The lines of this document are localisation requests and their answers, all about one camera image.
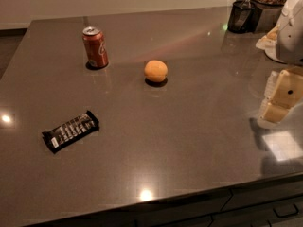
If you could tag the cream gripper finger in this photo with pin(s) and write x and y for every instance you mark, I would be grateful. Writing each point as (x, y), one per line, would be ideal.
(283, 90)
(267, 43)

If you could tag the orange fruit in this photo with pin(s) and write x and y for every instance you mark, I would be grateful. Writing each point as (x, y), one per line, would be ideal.
(155, 71)

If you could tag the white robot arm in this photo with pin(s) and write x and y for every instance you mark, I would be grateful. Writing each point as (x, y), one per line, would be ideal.
(284, 43)

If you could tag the black rxbar chocolate bar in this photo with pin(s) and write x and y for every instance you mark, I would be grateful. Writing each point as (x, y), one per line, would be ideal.
(70, 131)

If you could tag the black mesh pen cup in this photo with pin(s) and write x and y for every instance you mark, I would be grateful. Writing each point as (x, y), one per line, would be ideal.
(240, 17)

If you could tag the red soda can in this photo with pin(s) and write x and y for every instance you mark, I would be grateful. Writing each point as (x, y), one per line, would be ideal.
(94, 43)

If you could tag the drawer handle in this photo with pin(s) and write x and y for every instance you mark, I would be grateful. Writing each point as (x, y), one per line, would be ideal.
(286, 211)

